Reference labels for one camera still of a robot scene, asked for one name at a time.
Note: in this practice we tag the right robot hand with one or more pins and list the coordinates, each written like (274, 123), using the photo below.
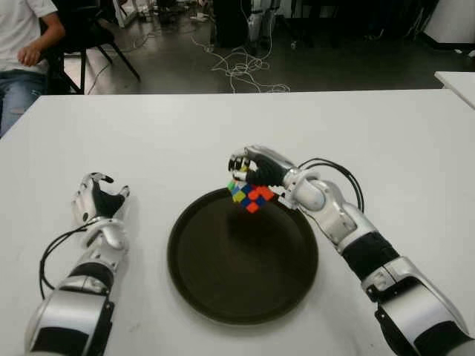
(267, 167)

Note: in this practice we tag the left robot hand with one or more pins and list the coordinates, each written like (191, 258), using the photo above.
(104, 200)

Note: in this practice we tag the multicoloured Rubik's cube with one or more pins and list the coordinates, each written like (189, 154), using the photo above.
(256, 200)

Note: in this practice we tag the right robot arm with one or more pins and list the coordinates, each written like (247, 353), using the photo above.
(371, 252)

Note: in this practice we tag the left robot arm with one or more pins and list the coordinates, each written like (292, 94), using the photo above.
(70, 315)

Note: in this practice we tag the dark brown round plate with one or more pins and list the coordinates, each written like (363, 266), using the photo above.
(241, 267)

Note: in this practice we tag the white humanoid robot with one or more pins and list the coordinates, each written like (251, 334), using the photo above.
(255, 27)

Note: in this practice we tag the black cabinet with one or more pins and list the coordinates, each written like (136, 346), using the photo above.
(232, 22)

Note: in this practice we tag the white power strip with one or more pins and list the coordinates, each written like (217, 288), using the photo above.
(200, 17)

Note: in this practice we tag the black chair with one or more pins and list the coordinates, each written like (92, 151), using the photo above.
(85, 29)

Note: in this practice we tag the person in white shirt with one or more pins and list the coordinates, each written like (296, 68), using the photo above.
(18, 37)

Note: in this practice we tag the white side table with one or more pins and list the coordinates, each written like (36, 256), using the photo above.
(460, 83)

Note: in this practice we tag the small white floor object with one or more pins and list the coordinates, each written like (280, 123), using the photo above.
(471, 53)

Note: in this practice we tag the white frame desk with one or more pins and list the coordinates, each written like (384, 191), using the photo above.
(121, 15)

